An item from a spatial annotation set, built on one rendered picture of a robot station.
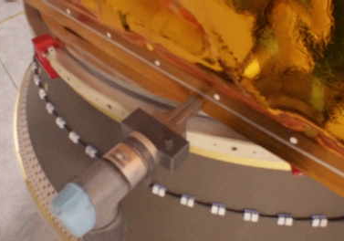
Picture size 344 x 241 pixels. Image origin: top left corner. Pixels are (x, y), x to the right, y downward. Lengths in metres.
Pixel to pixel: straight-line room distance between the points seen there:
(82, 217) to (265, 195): 0.46
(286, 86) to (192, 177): 0.43
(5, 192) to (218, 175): 2.28
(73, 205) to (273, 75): 0.34
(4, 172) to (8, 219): 0.45
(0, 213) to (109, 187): 2.30
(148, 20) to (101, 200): 0.31
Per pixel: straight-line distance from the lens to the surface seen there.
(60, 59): 0.86
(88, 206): 0.48
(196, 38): 0.48
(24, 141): 1.39
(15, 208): 2.72
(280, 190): 0.78
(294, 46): 0.38
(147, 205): 0.87
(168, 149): 0.51
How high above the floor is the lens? 2.21
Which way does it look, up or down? 50 degrees down
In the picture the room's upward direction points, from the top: 1 degrees counter-clockwise
